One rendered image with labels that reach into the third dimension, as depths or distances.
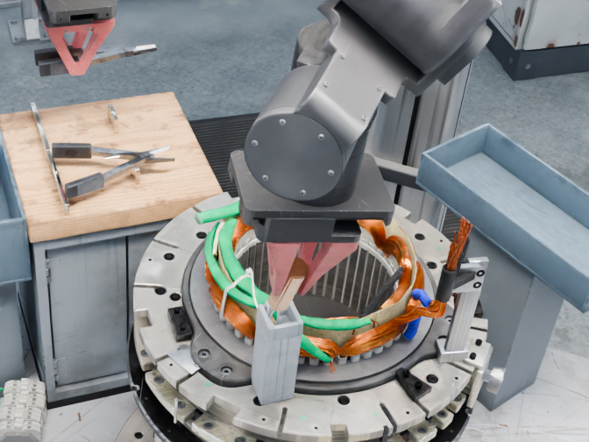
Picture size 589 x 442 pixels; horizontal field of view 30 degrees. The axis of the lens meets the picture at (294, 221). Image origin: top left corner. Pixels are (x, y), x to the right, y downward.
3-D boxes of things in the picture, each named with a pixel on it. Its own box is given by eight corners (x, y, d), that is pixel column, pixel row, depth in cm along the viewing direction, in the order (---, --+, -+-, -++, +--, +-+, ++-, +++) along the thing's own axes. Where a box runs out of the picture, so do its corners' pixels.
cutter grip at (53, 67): (40, 77, 111) (39, 64, 110) (39, 73, 112) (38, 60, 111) (79, 72, 112) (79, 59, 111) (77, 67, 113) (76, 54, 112)
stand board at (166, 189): (30, 244, 109) (28, 225, 107) (-3, 131, 122) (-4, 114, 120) (223, 210, 115) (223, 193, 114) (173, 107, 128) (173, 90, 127)
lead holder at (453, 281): (438, 304, 86) (446, 274, 84) (418, 269, 89) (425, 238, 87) (481, 296, 87) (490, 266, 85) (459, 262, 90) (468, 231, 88)
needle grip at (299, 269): (276, 316, 81) (294, 282, 76) (263, 297, 82) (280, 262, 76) (294, 305, 82) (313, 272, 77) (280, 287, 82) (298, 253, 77)
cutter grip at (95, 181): (68, 200, 108) (67, 188, 107) (64, 196, 109) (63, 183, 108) (104, 188, 110) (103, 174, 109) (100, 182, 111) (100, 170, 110)
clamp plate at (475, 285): (480, 291, 89) (487, 266, 87) (451, 294, 88) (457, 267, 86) (478, 287, 89) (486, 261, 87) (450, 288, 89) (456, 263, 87)
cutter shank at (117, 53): (79, 67, 112) (79, 63, 112) (75, 63, 112) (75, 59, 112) (133, 55, 115) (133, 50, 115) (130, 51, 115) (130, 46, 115)
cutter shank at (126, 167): (104, 183, 110) (104, 179, 110) (99, 180, 111) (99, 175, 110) (150, 160, 113) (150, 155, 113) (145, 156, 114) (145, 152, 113)
